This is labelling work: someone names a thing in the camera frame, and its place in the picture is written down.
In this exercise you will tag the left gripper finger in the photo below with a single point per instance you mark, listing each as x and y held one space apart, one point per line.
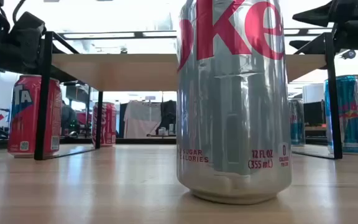
26 37

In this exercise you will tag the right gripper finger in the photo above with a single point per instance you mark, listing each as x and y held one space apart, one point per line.
301 44
319 17

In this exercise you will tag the white draped cloth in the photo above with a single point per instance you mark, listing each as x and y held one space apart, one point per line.
141 119

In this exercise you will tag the wooden shelf with black frame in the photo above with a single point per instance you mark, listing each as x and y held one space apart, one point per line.
120 71

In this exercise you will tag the silver Diet Coke can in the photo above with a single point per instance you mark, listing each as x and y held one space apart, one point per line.
235 109

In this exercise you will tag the red strawberry Fanta can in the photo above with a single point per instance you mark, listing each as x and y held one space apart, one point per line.
23 124

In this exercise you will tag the black aluminium table frame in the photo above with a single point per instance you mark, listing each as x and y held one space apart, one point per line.
141 141

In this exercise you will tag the red Coca-Cola can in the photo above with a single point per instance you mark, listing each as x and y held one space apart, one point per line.
108 124

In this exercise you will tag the blue silver Red Bull can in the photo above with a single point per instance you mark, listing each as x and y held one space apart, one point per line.
297 124
351 118

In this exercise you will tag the black hanging cloth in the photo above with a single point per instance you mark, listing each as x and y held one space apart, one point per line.
169 115

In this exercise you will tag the black computer monitor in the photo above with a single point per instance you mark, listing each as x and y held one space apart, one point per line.
314 113

